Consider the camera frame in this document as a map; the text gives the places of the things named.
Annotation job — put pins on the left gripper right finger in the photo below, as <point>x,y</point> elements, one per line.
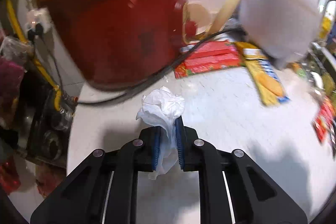
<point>232,187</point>

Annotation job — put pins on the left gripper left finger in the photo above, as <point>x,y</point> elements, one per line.
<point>103,187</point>

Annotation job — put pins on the white tissue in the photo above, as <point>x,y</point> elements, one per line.
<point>161,108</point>

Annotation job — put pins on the yellow gas pipe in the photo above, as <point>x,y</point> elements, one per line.
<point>58,88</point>

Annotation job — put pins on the yellow blue snack wrapper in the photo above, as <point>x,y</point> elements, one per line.
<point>267,82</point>

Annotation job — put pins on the red long snack wrapper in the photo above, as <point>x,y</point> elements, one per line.
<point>211,56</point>

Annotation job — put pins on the red clay cooking pot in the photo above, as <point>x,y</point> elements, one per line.
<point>117,44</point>

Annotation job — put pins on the white pink electric pot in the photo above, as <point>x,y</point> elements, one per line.
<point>283,29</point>

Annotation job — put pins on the chrome sink faucet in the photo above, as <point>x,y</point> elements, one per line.
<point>326,23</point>

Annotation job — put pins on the white wall power strip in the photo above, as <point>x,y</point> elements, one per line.
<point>38,16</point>

